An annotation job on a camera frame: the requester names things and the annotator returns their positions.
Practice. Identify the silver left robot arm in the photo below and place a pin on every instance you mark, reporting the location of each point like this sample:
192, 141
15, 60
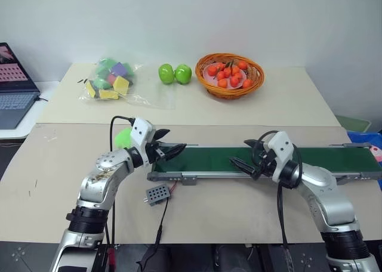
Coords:
95, 185

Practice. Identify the flat yellow foam block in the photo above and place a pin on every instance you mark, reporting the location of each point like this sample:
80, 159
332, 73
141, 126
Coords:
109, 94

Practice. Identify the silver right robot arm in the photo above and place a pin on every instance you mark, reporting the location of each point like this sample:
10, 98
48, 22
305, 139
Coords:
328, 194

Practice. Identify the green conveyor belt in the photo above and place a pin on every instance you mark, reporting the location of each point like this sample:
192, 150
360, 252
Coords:
209, 160

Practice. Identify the white side table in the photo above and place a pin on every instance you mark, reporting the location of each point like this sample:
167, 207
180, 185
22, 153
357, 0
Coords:
33, 117

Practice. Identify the small yellow foam block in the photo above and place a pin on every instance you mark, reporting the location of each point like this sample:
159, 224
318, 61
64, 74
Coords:
91, 88

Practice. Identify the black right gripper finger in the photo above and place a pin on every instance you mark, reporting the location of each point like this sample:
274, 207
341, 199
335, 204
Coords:
253, 144
243, 166

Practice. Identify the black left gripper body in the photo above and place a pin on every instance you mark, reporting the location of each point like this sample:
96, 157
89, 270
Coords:
153, 152

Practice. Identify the red foam block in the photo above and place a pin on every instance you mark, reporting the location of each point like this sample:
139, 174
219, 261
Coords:
111, 79

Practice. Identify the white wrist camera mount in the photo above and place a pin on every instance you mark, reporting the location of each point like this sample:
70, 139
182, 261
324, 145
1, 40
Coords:
280, 148
141, 133

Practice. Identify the large yellow foam block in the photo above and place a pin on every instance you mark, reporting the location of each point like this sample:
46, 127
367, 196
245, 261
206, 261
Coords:
120, 84

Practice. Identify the dark grey laptop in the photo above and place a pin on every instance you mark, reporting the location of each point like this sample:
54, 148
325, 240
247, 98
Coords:
13, 87

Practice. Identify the purple foam block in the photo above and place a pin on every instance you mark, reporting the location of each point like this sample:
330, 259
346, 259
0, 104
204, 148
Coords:
119, 69

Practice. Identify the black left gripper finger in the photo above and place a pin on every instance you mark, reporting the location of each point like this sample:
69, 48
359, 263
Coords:
161, 134
174, 151

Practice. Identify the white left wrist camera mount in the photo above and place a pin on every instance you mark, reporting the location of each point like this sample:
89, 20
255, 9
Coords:
141, 133

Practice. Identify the orange wicker basket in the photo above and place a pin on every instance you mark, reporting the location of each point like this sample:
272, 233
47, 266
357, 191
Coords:
253, 81

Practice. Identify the grey perforated control box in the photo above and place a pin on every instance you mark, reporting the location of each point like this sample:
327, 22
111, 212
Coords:
157, 195

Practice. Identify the green foam block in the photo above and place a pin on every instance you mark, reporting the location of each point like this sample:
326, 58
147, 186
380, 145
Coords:
101, 83
129, 68
106, 62

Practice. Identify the green plastic box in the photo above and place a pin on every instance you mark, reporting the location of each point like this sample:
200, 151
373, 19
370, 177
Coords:
353, 123

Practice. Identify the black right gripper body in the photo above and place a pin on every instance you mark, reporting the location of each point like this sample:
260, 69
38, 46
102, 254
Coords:
266, 161

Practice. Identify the blue bin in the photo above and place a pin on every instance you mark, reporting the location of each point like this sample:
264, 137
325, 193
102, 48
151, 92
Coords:
359, 139

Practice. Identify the small orange fruit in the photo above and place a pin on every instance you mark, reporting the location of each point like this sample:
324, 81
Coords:
237, 76
247, 83
220, 66
227, 72
223, 83
243, 65
212, 70
234, 81
221, 75
234, 70

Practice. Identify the green apple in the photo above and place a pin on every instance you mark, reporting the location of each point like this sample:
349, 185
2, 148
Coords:
166, 74
183, 74

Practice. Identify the clear plastic bag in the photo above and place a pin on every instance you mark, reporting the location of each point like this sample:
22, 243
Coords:
149, 93

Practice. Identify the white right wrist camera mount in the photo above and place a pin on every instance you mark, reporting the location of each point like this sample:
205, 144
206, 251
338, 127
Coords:
280, 148

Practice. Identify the white plate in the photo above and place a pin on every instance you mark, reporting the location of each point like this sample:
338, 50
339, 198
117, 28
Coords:
209, 78

